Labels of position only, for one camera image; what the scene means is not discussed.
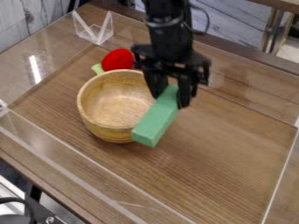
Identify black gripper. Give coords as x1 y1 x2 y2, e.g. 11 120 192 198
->
130 22 210 109

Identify green stick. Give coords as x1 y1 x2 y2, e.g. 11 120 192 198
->
130 85 178 147

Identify brown wooden bowl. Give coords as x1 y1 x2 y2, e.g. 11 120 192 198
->
76 69 154 144

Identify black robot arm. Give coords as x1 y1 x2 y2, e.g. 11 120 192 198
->
130 0 210 109

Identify red plush ball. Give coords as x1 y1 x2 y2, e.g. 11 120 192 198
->
101 48 134 71

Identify light green flat piece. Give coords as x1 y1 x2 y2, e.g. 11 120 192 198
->
90 64 104 74

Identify clear acrylic stand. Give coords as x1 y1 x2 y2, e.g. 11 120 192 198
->
70 11 113 46

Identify metal table leg background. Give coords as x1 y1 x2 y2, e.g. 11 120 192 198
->
262 9 294 55

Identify clear acrylic tray wall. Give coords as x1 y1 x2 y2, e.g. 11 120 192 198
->
0 100 194 224

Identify black table frame leg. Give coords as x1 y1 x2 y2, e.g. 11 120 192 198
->
23 184 77 224

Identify black cable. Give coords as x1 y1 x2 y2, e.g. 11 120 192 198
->
0 197 38 224

